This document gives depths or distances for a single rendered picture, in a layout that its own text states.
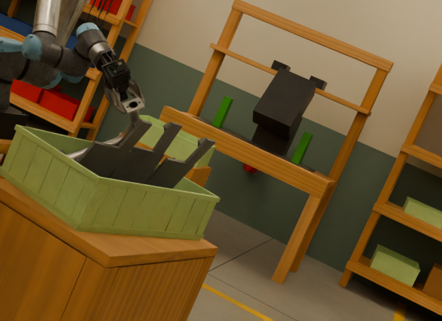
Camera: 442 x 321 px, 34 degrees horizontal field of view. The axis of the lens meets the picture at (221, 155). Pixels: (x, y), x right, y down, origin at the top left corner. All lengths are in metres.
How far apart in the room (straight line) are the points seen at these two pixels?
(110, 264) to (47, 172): 0.38
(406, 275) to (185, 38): 3.30
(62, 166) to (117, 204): 0.20
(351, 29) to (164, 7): 2.00
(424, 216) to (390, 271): 0.59
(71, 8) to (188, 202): 0.78
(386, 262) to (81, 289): 4.89
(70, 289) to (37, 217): 0.24
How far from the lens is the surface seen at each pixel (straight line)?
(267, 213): 7.39
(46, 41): 2.32
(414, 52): 7.27
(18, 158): 2.33
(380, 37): 7.31
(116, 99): 2.15
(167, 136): 2.32
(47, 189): 2.21
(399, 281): 6.72
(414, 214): 6.65
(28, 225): 2.18
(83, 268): 2.06
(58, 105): 7.60
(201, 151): 2.46
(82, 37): 2.33
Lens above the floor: 1.38
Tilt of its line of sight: 6 degrees down
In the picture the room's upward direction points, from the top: 24 degrees clockwise
